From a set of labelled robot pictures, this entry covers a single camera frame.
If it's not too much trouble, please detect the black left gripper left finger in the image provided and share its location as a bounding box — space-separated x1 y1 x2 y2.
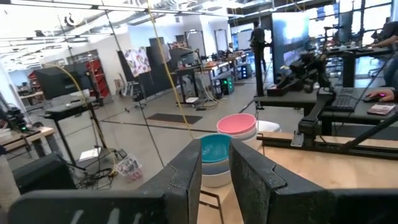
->
136 138 203 224

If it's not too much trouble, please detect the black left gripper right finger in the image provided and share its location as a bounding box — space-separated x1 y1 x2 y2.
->
228 138 332 224

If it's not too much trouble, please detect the teal bowl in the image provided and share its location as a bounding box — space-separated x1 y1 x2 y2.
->
200 133 233 164

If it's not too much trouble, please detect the pink bowl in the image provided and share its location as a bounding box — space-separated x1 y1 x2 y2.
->
216 113 258 136

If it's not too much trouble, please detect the wooden shelf with black legs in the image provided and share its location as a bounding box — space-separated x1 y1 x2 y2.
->
197 136 265 224

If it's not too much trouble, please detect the large display panel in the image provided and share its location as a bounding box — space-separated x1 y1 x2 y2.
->
270 11 312 85

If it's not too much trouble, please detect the person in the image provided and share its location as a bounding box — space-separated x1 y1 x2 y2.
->
248 20 268 74
369 17 398 90

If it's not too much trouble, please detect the black standing desk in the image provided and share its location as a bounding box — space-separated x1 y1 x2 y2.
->
323 45 396 90
42 96 108 172

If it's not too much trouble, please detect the white plastic bag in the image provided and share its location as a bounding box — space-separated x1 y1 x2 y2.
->
257 119 282 133

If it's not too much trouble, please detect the clear plastic basket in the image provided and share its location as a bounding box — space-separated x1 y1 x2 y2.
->
114 154 144 183

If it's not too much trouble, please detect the black floor mat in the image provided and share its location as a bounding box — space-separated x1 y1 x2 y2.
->
146 112 203 128

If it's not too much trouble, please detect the computer with green lights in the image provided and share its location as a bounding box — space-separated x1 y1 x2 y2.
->
220 76 236 96

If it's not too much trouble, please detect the dark grey desk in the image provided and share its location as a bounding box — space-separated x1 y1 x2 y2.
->
320 86 398 138

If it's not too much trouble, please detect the black computer mouse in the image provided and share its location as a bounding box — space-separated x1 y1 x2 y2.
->
362 93 386 103

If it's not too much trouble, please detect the person's hand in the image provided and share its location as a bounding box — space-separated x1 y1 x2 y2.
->
366 89 398 103

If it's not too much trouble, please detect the white board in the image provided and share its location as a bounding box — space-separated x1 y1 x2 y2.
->
78 146 103 162

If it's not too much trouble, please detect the workbench with equipment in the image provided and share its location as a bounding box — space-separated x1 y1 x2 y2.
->
174 60 237 105

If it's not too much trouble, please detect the patterned cloth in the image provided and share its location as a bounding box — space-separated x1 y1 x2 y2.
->
123 46 152 78

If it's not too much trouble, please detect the red shelving unit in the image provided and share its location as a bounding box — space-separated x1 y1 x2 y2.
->
85 58 111 99

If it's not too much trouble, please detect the black computer case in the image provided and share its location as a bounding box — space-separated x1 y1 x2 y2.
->
12 152 78 195

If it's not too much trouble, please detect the black cabinet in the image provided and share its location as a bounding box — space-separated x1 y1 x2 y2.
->
33 62 94 100

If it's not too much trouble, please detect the wooden table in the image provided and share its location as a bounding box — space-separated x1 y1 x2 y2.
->
0 126 60 159

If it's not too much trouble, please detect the yellow cable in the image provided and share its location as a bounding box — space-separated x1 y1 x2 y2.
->
45 63 118 175
146 0 195 139

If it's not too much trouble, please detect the black cable bundle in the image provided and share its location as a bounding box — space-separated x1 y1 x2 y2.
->
76 167 118 190

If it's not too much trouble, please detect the black aluminium table frame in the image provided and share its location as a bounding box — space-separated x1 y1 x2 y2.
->
256 113 398 161

